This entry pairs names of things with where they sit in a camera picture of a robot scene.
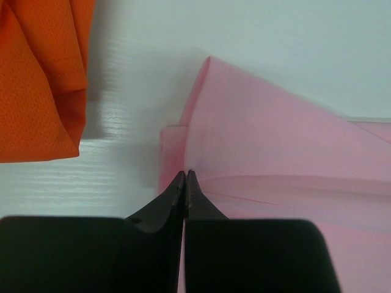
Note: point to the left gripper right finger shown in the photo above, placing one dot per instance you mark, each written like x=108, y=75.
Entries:
x=256, y=255

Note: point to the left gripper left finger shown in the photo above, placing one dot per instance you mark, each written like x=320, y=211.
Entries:
x=140, y=253

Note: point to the pink t shirt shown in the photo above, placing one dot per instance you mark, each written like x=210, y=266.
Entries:
x=261, y=152

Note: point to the orange folded t shirt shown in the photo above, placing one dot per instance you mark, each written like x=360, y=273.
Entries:
x=44, y=56

